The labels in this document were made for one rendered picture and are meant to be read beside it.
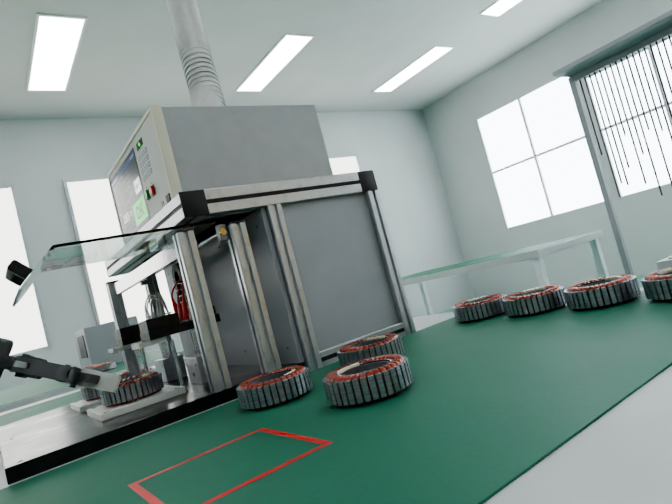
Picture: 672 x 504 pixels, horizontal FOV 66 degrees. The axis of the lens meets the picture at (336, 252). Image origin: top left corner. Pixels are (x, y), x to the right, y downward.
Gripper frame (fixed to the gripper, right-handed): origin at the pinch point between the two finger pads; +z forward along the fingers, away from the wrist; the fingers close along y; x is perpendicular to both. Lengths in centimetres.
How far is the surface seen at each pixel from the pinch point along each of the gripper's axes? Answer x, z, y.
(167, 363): 7.2, 15.8, -20.6
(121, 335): 11.0, 3.9, -21.2
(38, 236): 130, -21, -473
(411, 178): 400, 432, -475
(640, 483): -1, 13, 90
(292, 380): 4.7, 17.5, 39.3
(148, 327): 11.3, 3.9, 3.1
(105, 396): -2.4, 0.4, 2.1
